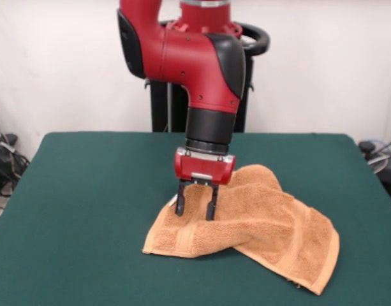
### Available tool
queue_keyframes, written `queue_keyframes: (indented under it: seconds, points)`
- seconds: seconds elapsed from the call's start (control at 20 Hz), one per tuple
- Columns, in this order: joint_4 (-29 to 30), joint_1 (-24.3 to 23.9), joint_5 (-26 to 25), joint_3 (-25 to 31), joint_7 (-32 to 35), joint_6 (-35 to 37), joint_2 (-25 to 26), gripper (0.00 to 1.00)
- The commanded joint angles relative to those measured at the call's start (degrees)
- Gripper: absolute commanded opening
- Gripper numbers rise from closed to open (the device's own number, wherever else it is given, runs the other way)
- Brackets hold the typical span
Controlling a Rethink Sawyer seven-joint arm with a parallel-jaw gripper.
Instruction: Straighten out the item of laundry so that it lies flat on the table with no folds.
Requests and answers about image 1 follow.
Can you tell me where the tan terry towel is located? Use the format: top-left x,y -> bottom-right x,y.
142,164 -> 341,296

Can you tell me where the dark green table cloth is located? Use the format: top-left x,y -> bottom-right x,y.
0,131 -> 391,306

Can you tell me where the black floor cable tangle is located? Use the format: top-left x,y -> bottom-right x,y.
0,101 -> 31,198

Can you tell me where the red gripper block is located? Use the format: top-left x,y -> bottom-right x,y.
173,147 -> 237,221

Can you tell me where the grey round base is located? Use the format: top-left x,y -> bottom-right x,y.
367,152 -> 390,175

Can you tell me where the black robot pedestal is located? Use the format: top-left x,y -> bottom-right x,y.
144,20 -> 271,133

